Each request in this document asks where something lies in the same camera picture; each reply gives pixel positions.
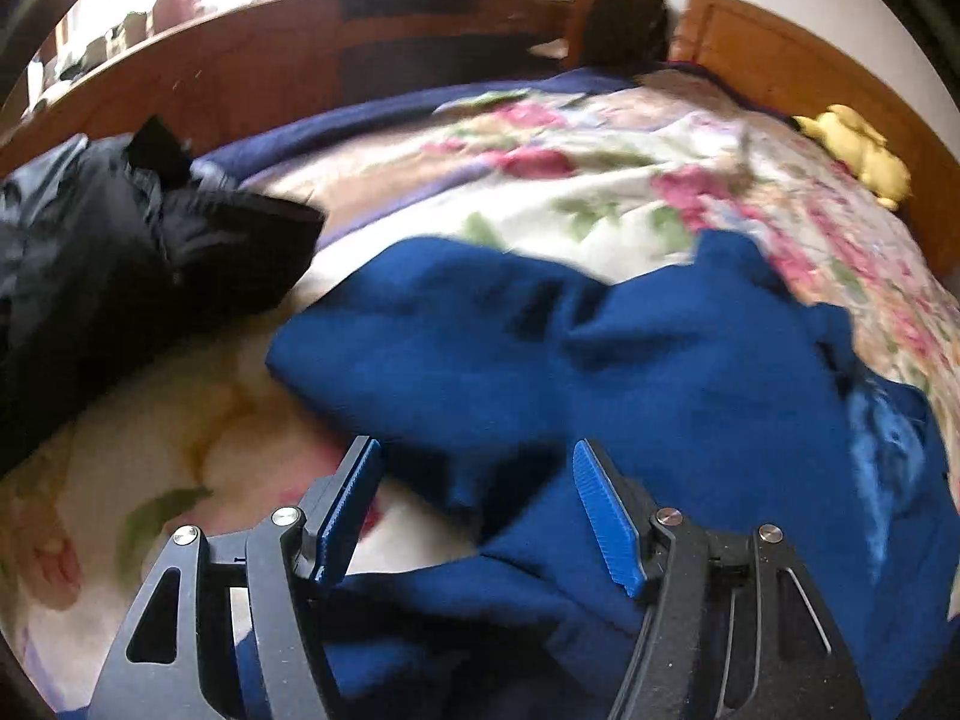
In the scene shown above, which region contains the floral blanket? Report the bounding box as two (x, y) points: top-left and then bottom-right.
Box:
(2, 70), (958, 712)

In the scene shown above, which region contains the black jacket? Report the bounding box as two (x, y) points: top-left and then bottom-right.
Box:
(2, 117), (325, 472)

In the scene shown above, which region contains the yellow plush toy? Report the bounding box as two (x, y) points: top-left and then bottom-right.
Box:
(793, 104), (911, 211)

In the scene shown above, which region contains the wooden desk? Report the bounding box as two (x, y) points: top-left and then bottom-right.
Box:
(2, 0), (571, 172)

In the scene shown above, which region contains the navy bed sheet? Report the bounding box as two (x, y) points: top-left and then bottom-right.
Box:
(194, 68), (636, 182)

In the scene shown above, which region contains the wooden headboard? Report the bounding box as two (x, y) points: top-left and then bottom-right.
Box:
(670, 0), (960, 278)

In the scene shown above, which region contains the blue suit jacket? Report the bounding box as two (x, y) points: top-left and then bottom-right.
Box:
(267, 231), (958, 718)

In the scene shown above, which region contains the wooden chair with dark garment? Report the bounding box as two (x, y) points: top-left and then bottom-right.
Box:
(563, 0), (670, 73)

